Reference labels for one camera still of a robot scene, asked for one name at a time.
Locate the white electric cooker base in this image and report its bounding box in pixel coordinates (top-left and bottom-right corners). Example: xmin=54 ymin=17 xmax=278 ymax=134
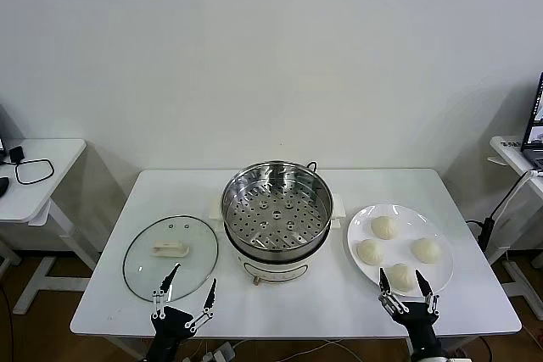
xmin=208 ymin=192 xmax=347 ymax=287

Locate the dark monitor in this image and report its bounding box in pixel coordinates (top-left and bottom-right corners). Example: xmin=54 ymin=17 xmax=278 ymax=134
xmin=0 ymin=103 xmax=22 ymax=159

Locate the grey open laptop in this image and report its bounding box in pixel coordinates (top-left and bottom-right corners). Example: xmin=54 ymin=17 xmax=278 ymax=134
xmin=522 ymin=71 xmax=543 ymax=170

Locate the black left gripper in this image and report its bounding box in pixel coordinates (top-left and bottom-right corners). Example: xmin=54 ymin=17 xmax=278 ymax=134
xmin=146 ymin=263 xmax=218 ymax=362

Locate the white power strip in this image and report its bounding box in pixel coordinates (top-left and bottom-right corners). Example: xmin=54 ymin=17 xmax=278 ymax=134
xmin=202 ymin=341 xmax=238 ymax=362

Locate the glass lid with white handle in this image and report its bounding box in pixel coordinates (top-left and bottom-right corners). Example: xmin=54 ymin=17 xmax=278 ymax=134
xmin=122 ymin=214 xmax=220 ymax=303

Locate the white charging cable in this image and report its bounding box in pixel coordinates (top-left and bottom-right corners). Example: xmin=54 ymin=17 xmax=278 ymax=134
xmin=494 ymin=169 xmax=543 ymax=221

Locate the stainless steel steamer basket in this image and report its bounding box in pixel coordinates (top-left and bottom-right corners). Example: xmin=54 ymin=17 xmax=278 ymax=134
xmin=221 ymin=160 xmax=335 ymax=255

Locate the black looped cable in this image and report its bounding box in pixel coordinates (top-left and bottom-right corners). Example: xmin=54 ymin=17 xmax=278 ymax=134
xmin=14 ymin=159 xmax=55 ymax=186

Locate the black power brick with cable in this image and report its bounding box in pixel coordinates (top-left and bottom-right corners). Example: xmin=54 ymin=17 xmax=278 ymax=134
xmin=466 ymin=173 xmax=527 ymax=253

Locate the white round plate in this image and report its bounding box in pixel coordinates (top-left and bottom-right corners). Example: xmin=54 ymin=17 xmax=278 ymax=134
xmin=346 ymin=203 xmax=456 ymax=298

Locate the thin white floor cable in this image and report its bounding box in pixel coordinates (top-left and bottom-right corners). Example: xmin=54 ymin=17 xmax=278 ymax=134
xmin=237 ymin=337 xmax=370 ymax=362

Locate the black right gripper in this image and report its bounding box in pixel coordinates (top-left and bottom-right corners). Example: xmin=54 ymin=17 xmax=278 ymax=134
xmin=378 ymin=267 xmax=443 ymax=357

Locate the white steamed baozi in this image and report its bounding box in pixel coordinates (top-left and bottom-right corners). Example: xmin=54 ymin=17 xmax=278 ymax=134
xmin=386 ymin=263 xmax=421 ymax=295
xmin=371 ymin=214 xmax=400 ymax=240
xmin=355 ymin=238 xmax=386 ymax=267
xmin=411 ymin=237 xmax=445 ymax=264

